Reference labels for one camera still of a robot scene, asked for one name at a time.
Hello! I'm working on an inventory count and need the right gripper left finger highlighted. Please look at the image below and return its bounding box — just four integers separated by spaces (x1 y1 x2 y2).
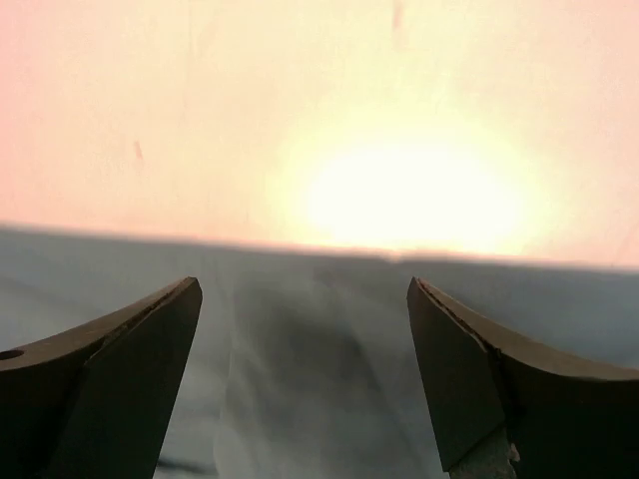
1 277 203 479

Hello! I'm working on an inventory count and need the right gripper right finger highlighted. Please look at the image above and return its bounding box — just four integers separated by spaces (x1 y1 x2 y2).
407 278 638 479

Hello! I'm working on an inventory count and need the blue-grey t-shirt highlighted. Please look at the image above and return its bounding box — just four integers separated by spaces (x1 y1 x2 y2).
1 228 638 478

